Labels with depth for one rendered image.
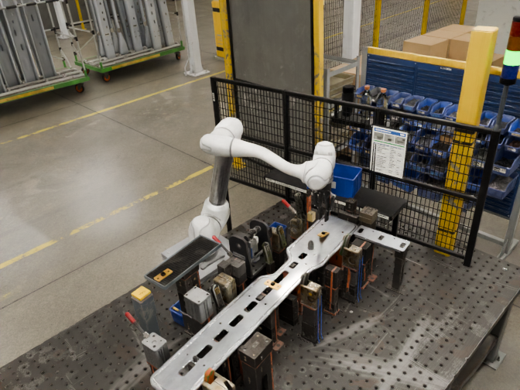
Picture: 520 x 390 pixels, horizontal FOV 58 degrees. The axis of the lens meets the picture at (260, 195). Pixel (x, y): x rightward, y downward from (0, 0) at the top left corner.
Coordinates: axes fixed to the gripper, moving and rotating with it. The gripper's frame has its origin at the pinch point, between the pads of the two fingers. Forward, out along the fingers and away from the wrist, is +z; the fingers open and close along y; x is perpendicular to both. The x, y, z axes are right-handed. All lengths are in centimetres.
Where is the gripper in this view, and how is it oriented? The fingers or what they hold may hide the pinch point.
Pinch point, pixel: (323, 214)
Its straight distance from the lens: 248.9
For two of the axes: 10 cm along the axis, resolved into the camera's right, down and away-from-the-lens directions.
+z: 0.5, 8.5, 5.2
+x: 6.0, -4.4, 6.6
